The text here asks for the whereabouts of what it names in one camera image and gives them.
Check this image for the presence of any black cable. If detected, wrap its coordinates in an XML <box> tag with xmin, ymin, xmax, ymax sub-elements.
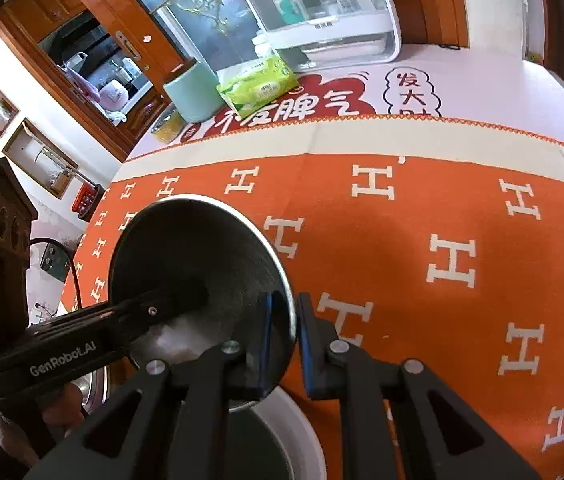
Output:
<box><xmin>28</xmin><ymin>238</ymin><xmax>83</xmax><ymax>313</ymax></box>

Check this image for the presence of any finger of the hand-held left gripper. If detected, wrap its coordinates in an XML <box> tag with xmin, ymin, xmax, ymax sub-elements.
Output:
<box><xmin>106</xmin><ymin>280</ymin><xmax>209</xmax><ymax>347</ymax></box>

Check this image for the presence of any wooden wall cabinet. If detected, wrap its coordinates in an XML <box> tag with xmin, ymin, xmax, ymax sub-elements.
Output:
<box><xmin>2</xmin><ymin>0</ymin><xmax>87</xmax><ymax>43</ymax></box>

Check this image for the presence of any range hood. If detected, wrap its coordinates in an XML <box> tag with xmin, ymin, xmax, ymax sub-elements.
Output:
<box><xmin>42</xmin><ymin>10</ymin><xmax>112</xmax><ymax>61</ymax></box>

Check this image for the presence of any white storage box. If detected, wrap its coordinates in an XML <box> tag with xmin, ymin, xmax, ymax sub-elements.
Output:
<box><xmin>234</xmin><ymin>0</ymin><xmax>403</xmax><ymax>73</ymax></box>

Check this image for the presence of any pink pot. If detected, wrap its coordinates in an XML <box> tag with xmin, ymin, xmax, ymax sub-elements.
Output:
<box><xmin>98</xmin><ymin>80</ymin><xmax>130</xmax><ymax>111</ymax></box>

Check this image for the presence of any mint green canister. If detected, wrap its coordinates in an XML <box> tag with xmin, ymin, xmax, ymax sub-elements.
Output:
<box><xmin>163</xmin><ymin>60</ymin><xmax>225</xmax><ymax>123</ymax></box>

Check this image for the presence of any orange patterned tablecloth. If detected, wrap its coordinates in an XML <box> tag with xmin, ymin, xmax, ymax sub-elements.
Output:
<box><xmin>59</xmin><ymin>115</ymin><xmax>564</xmax><ymax>480</ymax></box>

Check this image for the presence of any small steel bowl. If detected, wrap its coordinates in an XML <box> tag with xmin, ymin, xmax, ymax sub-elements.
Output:
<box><xmin>108</xmin><ymin>194</ymin><xmax>297</xmax><ymax>401</ymax></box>

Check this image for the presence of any wooden kitchen counter cabinet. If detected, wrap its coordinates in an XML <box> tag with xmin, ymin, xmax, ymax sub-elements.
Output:
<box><xmin>112</xmin><ymin>95</ymin><xmax>173</xmax><ymax>161</ymax></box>

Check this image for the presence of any yellow jar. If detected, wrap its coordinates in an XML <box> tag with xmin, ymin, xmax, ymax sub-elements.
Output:
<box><xmin>153</xmin><ymin>110</ymin><xmax>185</xmax><ymax>143</ymax></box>

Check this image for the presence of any white pill bottle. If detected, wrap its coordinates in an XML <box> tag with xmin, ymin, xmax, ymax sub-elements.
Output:
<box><xmin>253</xmin><ymin>30</ymin><xmax>275</xmax><ymax>58</ymax></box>

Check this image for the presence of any large wooden wall frame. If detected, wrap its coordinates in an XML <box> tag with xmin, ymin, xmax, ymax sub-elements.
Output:
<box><xmin>2</xmin><ymin>119</ymin><xmax>80</xmax><ymax>200</ymax></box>

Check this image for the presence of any white plate with faint pattern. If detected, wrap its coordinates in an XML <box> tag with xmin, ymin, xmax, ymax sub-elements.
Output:
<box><xmin>202</xmin><ymin>385</ymin><xmax>329</xmax><ymax>480</ymax></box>

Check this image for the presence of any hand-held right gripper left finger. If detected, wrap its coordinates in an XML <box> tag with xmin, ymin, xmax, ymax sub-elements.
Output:
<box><xmin>24</xmin><ymin>292</ymin><xmax>275</xmax><ymax>480</ymax></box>

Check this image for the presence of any green tissue pack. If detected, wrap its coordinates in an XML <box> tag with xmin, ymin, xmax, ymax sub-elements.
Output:
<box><xmin>216</xmin><ymin>56</ymin><xmax>299</xmax><ymax>117</ymax></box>

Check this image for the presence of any person's left hand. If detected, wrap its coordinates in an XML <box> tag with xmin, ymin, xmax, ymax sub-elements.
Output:
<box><xmin>0</xmin><ymin>382</ymin><xmax>87</xmax><ymax>463</ymax></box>

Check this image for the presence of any glass door with gold ornament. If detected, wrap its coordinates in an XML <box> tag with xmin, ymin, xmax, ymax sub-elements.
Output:
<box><xmin>106</xmin><ymin>0</ymin><xmax>263</xmax><ymax>91</ymax></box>

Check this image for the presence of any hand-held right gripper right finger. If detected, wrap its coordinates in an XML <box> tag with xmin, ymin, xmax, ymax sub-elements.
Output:
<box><xmin>298</xmin><ymin>292</ymin><xmax>543</xmax><ymax>480</ymax></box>

